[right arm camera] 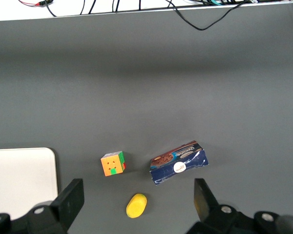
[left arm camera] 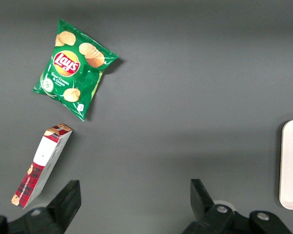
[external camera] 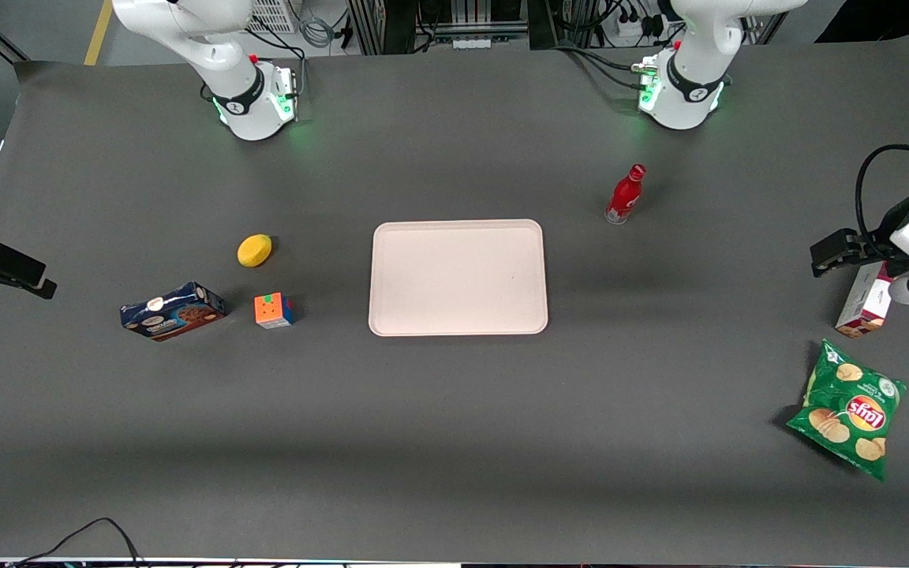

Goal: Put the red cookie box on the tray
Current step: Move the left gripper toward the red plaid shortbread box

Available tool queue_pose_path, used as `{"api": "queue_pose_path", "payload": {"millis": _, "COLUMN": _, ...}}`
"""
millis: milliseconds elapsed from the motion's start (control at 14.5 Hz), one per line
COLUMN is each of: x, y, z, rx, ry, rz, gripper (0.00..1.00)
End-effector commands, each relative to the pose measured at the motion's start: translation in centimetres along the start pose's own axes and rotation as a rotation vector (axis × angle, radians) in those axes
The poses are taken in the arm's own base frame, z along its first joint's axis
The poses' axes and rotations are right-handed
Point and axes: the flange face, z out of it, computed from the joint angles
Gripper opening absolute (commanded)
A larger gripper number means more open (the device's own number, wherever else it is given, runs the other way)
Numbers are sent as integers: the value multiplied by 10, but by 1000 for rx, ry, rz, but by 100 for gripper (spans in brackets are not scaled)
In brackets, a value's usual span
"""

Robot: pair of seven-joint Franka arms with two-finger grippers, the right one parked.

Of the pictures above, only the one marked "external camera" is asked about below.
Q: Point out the red cookie box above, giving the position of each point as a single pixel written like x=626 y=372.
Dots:
x=865 y=315

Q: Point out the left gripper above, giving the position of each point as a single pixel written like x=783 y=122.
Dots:
x=874 y=238

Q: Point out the orange puzzle cube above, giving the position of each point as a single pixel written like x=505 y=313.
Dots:
x=271 y=310

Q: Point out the black metal rack frame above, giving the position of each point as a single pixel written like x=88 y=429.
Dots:
x=383 y=24

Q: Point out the blue cookie box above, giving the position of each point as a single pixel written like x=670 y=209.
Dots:
x=174 y=313

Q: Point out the green chips bag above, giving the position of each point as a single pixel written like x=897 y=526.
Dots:
x=849 y=410

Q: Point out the pale pink plastic tray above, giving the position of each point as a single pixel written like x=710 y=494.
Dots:
x=458 y=276

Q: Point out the red drink bottle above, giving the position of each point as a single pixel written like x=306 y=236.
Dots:
x=624 y=197

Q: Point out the white power strip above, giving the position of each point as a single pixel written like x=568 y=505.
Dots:
x=637 y=25
x=473 y=42

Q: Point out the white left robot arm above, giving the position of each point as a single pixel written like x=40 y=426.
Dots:
x=687 y=91

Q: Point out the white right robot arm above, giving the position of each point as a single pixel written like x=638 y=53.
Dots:
x=245 y=95

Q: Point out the yellow lemon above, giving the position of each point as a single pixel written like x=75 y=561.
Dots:
x=254 y=251

